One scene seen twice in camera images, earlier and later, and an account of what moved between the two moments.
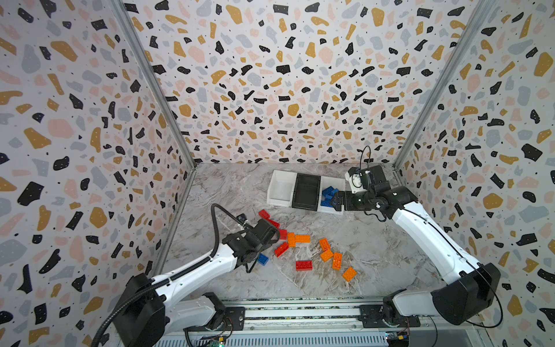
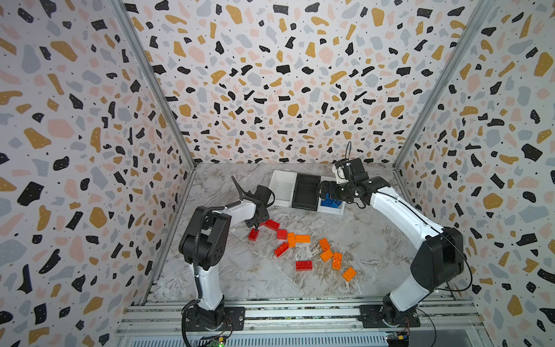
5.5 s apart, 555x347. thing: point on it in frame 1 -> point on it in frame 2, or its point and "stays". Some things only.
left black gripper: [273, 241] -> [266, 217]
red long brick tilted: [281, 249] stays
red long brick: [274, 223] stays
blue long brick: [327, 202] stays
